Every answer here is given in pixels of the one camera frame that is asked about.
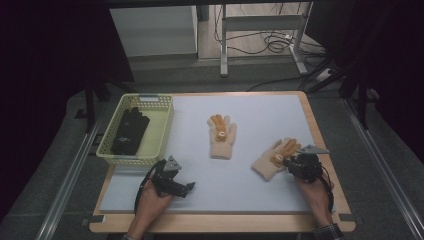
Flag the white board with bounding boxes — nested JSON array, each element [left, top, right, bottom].
[[99, 94, 337, 215]]

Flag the pale green plastic basket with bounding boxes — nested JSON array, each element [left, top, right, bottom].
[[95, 93, 175, 168]]

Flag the metal floor rail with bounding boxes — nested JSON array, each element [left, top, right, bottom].
[[34, 103, 108, 240], [341, 97, 424, 240]]

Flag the black glove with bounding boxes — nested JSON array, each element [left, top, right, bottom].
[[110, 106, 151, 156]]

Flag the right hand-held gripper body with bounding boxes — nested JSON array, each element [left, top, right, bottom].
[[287, 143, 331, 184]]

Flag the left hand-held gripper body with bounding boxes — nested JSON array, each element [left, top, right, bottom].
[[151, 155, 188, 198]]

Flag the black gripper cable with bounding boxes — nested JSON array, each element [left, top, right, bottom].
[[316, 165, 336, 214], [134, 159, 168, 214]]

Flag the wooden table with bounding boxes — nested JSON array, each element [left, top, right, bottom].
[[88, 90, 356, 234]]

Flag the plaid right sleeve cuff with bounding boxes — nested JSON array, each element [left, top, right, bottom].
[[312, 222, 345, 240]]

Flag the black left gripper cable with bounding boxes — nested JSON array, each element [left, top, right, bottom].
[[134, 159, 168, 214]]

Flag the black tripod stand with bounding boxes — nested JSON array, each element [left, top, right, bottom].
[[82, 74, 136, 134], [306, 58, 383, 131]]

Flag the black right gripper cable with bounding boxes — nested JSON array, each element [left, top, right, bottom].
[[316, 165, 336, 214]]

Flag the white metal table frame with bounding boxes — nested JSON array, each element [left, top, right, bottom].
[[219, 2, 315, 78]]

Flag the white cabinet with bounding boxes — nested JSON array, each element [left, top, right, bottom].
[[109, 5, 200, 58]]

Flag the person's left hand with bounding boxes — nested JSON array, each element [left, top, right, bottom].
[[138, 179, 174, 220]]

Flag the cream knitted glove orange fingers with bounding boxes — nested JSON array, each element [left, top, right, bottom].
[[251, 137, 303, 183], [206, 114, 238, 161]]

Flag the person's right hand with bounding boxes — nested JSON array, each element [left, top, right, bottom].
[[294, 175, 335, 218]]

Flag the black floor cables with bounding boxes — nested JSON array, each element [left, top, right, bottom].
[[214, 3, 328, 68]]

